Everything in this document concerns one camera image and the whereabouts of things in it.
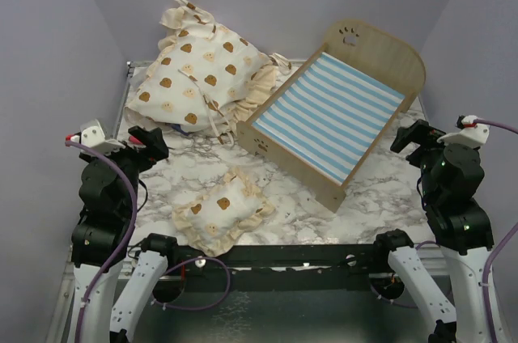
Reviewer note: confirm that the small bear print pillow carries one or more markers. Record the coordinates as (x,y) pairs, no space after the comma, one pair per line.
(215,220)

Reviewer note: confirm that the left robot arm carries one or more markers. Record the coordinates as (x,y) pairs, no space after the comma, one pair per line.
(100,240)

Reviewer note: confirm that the wooden pet bed frame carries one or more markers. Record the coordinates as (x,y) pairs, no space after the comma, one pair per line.
(368,49)

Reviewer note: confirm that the large bear print cushion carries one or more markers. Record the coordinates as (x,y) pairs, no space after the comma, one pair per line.
(206,78)

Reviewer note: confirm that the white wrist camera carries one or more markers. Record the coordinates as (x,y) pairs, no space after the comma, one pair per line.
(92,135)
(470,134)

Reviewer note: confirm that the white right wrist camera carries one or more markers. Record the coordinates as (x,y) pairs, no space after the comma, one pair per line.
(470,134)

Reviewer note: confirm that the black front mounting rail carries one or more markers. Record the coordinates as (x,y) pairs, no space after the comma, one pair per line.
(294,268)

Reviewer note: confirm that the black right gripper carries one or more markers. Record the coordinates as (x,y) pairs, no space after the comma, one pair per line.
(421,131)

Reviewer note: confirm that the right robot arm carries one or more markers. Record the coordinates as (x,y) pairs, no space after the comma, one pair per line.
(450,173)

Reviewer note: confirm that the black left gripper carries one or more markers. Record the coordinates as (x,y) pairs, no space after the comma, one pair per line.
(155,147)

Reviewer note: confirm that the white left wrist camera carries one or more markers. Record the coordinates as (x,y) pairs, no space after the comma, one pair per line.
(92,135)

